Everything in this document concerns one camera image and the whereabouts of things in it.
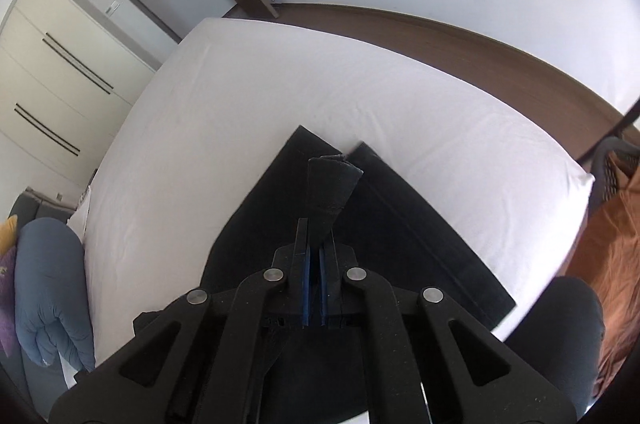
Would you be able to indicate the black mesh chair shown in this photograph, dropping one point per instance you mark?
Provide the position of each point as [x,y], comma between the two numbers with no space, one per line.
[602,163]

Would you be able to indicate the white bed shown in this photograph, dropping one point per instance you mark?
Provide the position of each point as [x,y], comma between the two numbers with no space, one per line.
[250,103]

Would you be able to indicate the white cloth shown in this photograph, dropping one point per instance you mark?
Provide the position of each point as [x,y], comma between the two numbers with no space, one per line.
[75,361]

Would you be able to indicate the grey headboard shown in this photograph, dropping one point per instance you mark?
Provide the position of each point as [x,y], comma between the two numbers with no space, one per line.
[45,204]

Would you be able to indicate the white pillow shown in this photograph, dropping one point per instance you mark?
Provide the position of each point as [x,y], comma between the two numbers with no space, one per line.
[80,214]

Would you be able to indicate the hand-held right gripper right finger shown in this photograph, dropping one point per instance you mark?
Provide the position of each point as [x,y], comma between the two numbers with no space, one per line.
[324,286]

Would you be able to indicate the cream wardrobe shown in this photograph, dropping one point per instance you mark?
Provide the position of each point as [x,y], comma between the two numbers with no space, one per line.
[50,68]

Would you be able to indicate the orange cloth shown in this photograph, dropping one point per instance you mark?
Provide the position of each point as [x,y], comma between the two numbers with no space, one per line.
[610,264]

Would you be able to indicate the black denim pants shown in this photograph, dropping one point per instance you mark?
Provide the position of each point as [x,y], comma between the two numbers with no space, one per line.
[410,244]

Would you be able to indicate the yellow pillow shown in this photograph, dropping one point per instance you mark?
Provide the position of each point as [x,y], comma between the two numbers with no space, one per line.
[7,234]

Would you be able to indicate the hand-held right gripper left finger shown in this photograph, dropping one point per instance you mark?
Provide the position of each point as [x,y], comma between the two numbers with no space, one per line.
[305,286]

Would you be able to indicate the rolled blue duvet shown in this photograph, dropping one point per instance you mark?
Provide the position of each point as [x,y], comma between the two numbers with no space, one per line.
[50,284]

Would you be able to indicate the purple pillow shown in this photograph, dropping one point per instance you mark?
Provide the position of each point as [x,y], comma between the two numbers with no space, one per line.
[6,304]

